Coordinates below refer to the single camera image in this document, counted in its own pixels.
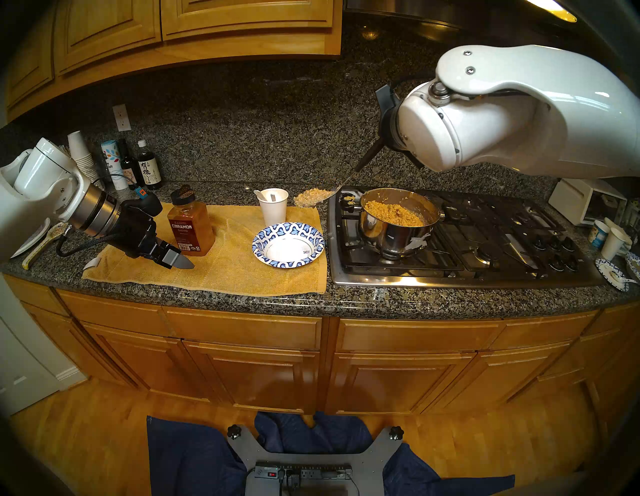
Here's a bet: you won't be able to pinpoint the black handled serving spoon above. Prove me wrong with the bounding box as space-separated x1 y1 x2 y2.
293 137 387 209

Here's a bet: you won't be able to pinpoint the oatmeal mass in pot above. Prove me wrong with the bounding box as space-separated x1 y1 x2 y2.
362 199 426 227

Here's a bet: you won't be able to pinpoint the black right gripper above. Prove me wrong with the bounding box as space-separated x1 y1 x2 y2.
376 84 401 148

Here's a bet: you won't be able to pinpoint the dirty wooden spoon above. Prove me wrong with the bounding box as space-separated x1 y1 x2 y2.
21 221 71 271

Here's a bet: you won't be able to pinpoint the blue white yogurt cup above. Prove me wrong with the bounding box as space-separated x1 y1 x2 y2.
589 220 611 250

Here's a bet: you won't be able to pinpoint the small dark glass bottle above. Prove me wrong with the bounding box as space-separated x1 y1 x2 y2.
118 138 141 190

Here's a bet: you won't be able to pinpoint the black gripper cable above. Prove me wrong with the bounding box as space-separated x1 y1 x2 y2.
55 227 131 257
390 75 438 93

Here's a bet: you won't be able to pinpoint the wooden upper cabinet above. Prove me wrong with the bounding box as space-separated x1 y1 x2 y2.
5 0 343 123

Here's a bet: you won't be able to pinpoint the stainless range hood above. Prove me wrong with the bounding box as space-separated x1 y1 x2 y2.
345 0 581 56

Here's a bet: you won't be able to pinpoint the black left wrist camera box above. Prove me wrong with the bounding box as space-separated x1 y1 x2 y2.
131 184 163 216

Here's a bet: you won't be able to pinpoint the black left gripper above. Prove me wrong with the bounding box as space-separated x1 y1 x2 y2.
111 199 195 269

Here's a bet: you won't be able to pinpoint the white paper cup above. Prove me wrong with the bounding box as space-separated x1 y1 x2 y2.
258 188 289 227
604 216 632 241
601 227 632 261

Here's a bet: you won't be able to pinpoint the soy sauce bottle white label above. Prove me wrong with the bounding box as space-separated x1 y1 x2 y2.
136 139 163 190

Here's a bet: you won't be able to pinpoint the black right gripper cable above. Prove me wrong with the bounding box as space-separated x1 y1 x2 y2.
390 75 438 93

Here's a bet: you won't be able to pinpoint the stainless steel pot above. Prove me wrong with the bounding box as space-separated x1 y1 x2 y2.
340 187 467 258

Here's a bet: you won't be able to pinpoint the yellow towel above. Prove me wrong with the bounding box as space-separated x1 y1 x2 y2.
81 202 328 297

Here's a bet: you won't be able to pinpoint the stack of white paper cups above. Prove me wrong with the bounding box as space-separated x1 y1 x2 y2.
67 131 101 188

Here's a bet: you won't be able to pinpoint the white blue salt canister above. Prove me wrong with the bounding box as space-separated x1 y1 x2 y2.
100 140 130 191

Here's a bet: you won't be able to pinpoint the stainless gas cooktop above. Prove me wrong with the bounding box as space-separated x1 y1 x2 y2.
326 185 608 289

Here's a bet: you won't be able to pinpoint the blue patterned paper plate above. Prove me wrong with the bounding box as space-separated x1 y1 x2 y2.
595 257 640 292

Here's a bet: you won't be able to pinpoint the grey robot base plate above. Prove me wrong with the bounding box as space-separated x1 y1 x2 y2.
227 425 405 496

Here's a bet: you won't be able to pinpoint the scooped oatmeal portion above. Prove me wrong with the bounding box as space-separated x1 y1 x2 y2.
294 188 333 208

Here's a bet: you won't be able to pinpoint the dark blue cloth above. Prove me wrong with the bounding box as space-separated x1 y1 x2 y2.
146 411 516 496

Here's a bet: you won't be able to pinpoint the ground cinnamon jar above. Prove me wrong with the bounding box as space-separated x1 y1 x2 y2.
166 185 216 257

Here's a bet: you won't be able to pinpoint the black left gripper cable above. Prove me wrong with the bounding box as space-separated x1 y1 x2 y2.
55 227 131 257

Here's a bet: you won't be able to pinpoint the wooden lower cabinets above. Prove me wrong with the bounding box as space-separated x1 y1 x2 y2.
2 274 640 418

